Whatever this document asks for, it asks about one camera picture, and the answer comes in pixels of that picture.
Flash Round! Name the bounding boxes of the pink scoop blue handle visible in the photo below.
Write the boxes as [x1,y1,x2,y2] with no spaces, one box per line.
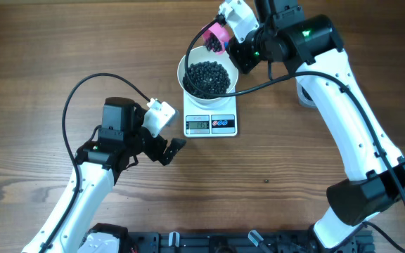
[202,22,230,55]

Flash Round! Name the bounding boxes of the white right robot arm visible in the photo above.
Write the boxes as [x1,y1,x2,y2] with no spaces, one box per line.
[219,1,405,250]

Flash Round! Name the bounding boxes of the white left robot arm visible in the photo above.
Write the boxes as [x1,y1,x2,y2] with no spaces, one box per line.
[23,97,186,252]

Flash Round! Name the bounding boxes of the white digital kitchen scale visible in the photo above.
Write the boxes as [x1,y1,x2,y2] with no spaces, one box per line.
[184,92,238,138]

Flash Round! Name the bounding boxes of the black beans in bowl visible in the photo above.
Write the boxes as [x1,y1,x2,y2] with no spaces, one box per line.
[182,61,231,99]

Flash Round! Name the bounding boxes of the white bowl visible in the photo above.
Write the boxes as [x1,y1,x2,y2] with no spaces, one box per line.
[177,46,239,104]

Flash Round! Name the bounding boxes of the clear plastic container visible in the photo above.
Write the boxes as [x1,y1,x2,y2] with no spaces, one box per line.
[296,83,316,109]

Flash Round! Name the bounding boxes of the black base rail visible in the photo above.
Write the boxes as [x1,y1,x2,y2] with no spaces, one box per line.
[72,219,375,253]

